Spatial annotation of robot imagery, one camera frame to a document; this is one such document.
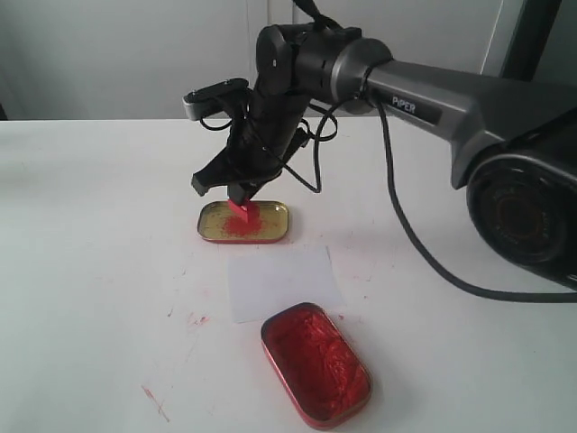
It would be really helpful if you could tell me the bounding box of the gold tin lid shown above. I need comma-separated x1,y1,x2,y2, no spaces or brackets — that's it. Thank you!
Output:
197,200,289,244

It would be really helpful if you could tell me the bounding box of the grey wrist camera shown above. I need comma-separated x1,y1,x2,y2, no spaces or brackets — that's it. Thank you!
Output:
182,78,251,121

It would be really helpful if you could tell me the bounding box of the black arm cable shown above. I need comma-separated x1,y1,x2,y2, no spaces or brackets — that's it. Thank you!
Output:
197,0,577,303

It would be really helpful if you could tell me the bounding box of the white cabinet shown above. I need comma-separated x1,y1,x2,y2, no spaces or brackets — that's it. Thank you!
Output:
1,1,515,120

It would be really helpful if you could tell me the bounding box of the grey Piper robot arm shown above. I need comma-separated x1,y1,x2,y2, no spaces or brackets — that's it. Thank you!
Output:
184,18,576,303

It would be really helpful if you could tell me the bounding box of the dark vertical post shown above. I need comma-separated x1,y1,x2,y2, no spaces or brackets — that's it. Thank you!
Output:
499,0,563,82

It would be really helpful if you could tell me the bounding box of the red rubber stamp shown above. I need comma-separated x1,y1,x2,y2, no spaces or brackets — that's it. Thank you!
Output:
227,199,255,223

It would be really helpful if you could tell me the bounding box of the red ink pad tin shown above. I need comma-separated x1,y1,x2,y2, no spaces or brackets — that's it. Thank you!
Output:
261,302,372,430

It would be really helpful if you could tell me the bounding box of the white paper sheet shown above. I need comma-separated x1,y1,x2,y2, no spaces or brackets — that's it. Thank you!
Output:
228,245,344,323

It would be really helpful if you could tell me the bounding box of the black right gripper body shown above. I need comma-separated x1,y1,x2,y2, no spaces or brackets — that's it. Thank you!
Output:
220,85,311,185

